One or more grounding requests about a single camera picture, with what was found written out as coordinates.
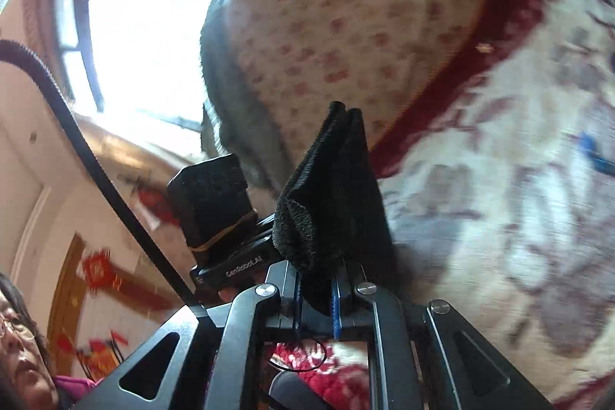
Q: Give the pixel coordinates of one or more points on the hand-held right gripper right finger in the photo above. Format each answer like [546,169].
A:
[336,309]

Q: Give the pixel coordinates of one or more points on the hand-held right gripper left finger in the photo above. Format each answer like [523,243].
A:
[290,294]

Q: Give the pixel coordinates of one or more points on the dark pants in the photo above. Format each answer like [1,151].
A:
[331,198]

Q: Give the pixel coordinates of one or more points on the person's left hand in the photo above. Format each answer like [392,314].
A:
[230,293]

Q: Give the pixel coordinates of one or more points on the grey fleece garment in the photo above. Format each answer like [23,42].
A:
[230,102]

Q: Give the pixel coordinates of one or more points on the wooden door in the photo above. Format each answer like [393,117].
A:
[67,294]

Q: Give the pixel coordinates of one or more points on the leaf print fleece blanket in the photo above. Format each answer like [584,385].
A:
[480,198]

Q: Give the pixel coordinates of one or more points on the window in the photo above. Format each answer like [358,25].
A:
[144,30]

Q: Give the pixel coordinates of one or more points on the rose-print beige pillow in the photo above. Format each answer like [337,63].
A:
[346,30]

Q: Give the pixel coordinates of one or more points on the pink garment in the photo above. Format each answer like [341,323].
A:
[72,386]

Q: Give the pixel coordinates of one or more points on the person's head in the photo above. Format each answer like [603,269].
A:
[19,342]

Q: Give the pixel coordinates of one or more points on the small blue object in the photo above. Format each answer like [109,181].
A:
[596,155]

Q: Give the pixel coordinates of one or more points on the red knot wall decoration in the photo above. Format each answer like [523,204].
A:
[96,268]

